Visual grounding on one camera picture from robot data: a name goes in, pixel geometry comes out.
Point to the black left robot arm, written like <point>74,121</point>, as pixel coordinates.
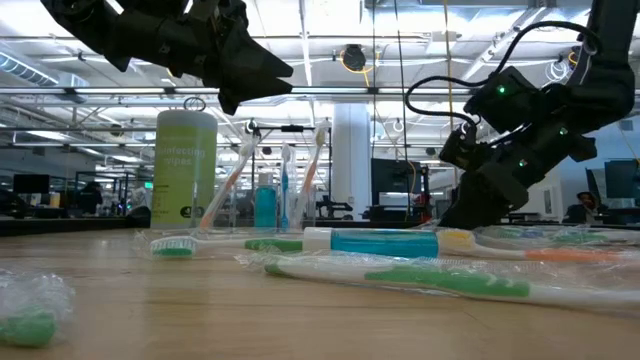
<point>85,22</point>

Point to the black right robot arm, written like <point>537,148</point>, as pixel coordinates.
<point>610,75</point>

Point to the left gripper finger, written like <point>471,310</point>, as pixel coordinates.
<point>255,60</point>
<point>240,95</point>

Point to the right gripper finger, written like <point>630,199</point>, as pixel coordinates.
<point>480,205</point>

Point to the black computer monitor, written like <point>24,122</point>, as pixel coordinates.
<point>31,183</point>

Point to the orange white toothbrush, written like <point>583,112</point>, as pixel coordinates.
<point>310,175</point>

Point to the clear plastic toothbrush holder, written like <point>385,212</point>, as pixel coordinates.
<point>227,185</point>

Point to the white building column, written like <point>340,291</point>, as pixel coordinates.
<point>351,160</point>

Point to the green white toothbrush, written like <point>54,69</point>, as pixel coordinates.
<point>172,246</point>
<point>580,238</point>
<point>450,282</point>
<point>27,327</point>

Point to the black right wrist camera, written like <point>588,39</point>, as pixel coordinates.
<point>505,105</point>

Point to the person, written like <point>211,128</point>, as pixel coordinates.
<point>90,197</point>
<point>585,207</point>

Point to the dark blue computer monitor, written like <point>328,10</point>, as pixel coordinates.
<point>622,177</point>

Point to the teal mouthwash bottle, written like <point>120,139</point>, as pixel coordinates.
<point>265,205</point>
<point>385,243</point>

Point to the blue white toothbrush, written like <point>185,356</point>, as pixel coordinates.
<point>284,190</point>

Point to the black equipment cabinet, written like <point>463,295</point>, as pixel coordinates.
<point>395,180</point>

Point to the orange toothbrush yellow bristles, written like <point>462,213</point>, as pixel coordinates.
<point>565,255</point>

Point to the green disinfecting wipes canister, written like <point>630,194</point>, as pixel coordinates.
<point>175,170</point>

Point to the small black robot stand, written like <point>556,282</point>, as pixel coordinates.
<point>336,206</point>

